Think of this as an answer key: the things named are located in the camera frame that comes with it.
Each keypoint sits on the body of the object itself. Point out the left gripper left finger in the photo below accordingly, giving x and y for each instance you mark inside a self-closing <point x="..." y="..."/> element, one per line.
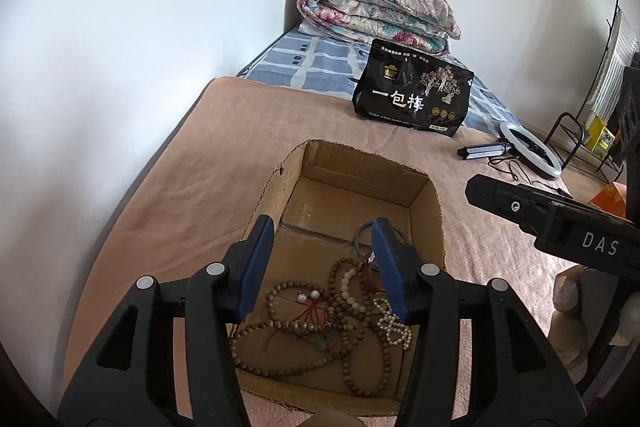
<point x="246" y="262"/>

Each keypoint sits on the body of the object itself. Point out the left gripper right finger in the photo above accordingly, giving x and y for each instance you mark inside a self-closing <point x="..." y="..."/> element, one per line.
<point x="399" y="265"/>

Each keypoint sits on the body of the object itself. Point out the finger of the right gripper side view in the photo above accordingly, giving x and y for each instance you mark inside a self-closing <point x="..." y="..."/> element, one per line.
<point x="524" y="205"/>

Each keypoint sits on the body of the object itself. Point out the right hand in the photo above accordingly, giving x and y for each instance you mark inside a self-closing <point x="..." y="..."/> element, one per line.
<point x="589" y="303"/>

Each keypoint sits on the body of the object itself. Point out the black metal rack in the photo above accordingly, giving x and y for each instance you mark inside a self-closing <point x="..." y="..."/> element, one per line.
<point x="589" y="141"/>

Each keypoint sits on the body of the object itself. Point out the pink bed blanket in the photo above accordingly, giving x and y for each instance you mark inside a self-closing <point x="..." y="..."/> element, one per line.
<point x="150" y="344"/>

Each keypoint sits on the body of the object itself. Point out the black folded tripod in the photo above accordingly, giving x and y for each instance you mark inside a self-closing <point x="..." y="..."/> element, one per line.
<point x="488" y="151"/>

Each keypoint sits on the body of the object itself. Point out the brown wooden bead mala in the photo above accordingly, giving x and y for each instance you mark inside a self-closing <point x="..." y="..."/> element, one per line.
<point x="337" y="322"/>

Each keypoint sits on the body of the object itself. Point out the cardboard box tray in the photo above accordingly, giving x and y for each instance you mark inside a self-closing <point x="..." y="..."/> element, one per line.
<point x="323" y="199"/>

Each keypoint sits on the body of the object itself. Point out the black snack bag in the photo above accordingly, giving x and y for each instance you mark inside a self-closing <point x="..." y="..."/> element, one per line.
<point x="409" y="88"/>

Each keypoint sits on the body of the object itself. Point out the striped hanging towel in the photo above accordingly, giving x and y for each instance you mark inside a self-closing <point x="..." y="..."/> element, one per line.
<point x="619" y="53"/>

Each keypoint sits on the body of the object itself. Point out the folded floral quilt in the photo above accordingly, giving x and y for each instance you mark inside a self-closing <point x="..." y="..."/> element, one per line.
<point x="426" y="25"/>

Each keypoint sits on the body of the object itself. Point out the white ring light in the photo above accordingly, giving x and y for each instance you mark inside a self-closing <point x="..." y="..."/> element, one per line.
<point x="531" y="150"/>

